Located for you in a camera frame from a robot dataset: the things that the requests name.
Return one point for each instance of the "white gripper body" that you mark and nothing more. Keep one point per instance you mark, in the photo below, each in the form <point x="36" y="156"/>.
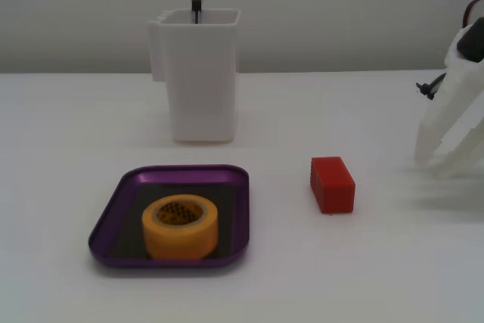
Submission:
<point x="462" y="90"/>

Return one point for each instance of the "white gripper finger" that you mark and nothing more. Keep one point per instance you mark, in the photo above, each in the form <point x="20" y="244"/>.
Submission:
<point x="467" y="145"/>
<point x="435" y="130"/>

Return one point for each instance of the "red rectangular cube block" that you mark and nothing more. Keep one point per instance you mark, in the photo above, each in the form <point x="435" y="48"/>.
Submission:
<point x="334" y="187"/>

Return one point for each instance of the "black zip tie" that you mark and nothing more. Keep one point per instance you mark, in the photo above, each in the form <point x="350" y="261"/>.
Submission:
<point x="427" y="89"/>

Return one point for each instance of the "white plastic pen holder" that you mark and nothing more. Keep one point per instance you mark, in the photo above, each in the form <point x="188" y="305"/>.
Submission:
<point x="202" y="84"/>

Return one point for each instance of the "yellow masking tape roll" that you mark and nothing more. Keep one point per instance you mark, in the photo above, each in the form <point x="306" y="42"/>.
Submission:
<point x="181" y="238"/>

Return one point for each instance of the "purple metal tray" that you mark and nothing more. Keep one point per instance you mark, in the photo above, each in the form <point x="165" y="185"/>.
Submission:
<point x="113" y="224"/>

